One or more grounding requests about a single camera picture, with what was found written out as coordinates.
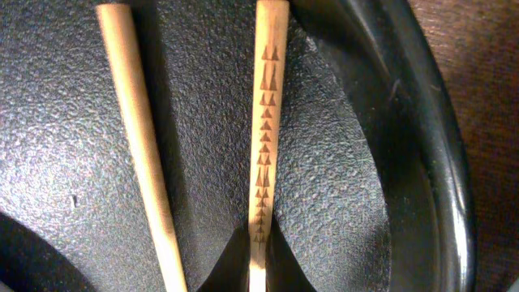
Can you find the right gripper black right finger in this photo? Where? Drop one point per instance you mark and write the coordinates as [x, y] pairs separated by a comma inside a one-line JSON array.
[[284, 274]]

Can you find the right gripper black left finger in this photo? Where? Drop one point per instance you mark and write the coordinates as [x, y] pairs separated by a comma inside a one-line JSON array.
[[230, 273]]

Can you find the wooden chopstick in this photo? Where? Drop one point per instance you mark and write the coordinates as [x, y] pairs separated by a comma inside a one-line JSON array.
[[121, 45], [271, 28]]

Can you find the round black tray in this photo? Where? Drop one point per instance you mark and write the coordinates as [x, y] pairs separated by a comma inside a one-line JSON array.
[[372, 188]]

